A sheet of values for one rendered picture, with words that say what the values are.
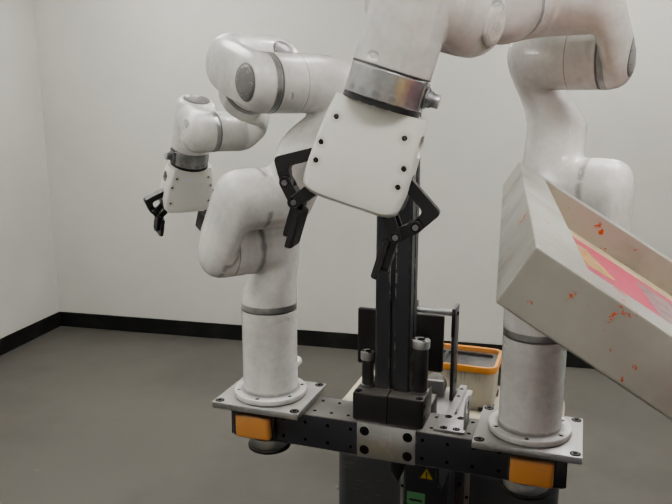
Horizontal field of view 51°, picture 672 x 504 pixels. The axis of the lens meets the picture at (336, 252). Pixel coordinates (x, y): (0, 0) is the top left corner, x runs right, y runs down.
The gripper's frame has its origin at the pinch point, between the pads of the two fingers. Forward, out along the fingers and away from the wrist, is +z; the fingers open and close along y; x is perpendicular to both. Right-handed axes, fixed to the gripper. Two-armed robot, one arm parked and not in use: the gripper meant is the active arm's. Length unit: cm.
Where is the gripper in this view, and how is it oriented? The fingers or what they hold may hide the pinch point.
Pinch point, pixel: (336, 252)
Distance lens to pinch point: 70.5
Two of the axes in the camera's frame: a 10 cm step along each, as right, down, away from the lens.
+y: -9.3, -3.3, 1.6
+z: -2.8, 9.2, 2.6
